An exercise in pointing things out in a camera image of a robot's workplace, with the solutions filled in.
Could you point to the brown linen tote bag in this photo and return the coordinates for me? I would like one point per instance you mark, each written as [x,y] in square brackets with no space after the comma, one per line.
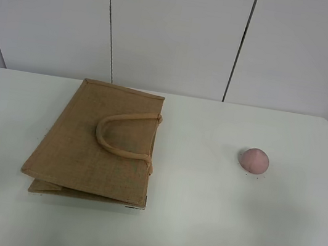
[100,147]

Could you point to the pink peach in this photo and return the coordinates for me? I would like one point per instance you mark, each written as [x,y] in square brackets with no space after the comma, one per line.
[254,161]

